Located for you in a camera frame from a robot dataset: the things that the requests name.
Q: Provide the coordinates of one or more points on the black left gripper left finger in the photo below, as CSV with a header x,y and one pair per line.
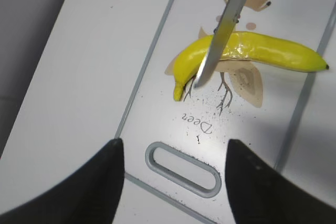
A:
x,y
89,195

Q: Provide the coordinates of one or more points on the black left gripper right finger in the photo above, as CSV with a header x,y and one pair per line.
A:
x,y
259,194

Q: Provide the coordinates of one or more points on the white-handled kitchen knife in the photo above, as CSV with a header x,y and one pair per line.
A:
x,y
221,36

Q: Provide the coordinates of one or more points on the yellow plastic banana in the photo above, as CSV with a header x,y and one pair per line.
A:
x,y
247,46

